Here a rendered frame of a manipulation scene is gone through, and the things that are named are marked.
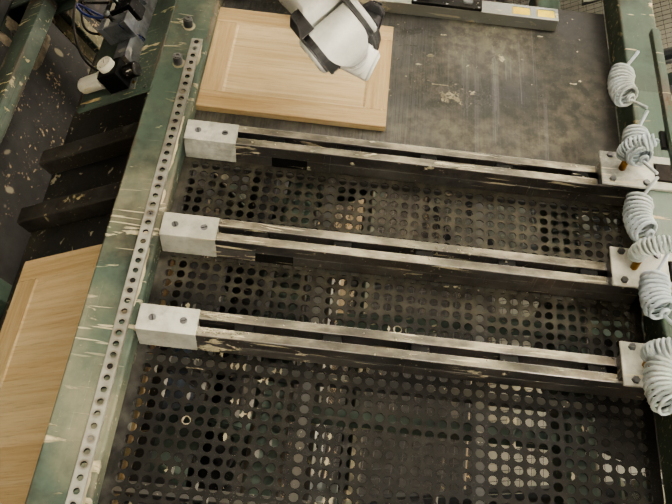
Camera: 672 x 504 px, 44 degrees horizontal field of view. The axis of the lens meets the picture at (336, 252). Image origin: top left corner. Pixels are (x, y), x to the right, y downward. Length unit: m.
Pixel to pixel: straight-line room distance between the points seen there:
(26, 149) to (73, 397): 1.40
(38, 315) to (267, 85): 0.86
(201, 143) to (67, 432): 0.75
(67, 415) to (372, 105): 1.07
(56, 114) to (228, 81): 1.05
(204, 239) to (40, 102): 1.37
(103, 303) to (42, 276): 0.62
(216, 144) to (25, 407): 0.79
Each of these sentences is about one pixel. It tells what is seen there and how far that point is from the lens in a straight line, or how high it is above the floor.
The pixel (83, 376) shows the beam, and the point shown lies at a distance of 1.75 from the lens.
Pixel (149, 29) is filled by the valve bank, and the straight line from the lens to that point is 2.37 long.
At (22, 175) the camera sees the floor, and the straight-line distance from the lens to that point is 2.93.
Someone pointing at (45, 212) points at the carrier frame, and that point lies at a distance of 2.51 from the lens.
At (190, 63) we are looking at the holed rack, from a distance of 2.22.
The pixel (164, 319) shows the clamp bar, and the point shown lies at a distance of 1.75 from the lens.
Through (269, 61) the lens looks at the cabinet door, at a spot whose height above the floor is 1.03.
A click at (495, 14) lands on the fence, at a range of 2.47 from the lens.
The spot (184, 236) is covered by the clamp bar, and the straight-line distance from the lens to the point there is 1.85.
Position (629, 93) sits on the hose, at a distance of 2.17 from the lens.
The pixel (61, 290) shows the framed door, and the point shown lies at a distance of 2.33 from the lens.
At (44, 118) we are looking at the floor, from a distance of 3.08.
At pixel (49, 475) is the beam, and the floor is 0.83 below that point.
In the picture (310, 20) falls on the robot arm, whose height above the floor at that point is 1.42.
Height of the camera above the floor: 2.02
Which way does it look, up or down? 25 degrees down
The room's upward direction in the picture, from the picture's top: 79 degrees clockwise
